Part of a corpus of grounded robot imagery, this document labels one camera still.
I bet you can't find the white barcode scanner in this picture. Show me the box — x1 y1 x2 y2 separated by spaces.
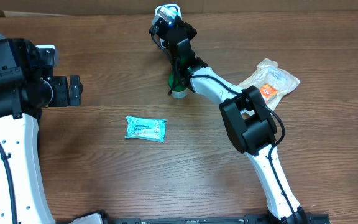
154 3 182 18

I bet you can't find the green lid plastic jar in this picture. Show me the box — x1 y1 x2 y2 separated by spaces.
168 72 188 99

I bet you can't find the teal tissue packet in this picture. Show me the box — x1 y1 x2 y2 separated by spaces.
157 6 178 24

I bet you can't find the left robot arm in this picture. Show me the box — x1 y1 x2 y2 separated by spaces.
0 35 83 223

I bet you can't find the teal wet wipes pack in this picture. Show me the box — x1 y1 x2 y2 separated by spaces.
125 116 167 142

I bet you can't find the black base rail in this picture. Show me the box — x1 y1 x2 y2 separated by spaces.
110 213 331 224

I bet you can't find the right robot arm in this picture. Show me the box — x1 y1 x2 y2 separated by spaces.
149 7 308 223

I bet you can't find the beige snack pouch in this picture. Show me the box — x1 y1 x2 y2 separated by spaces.
238 58 301 110

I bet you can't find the orange tissue packet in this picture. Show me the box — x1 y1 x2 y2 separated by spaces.
259 83 278 103

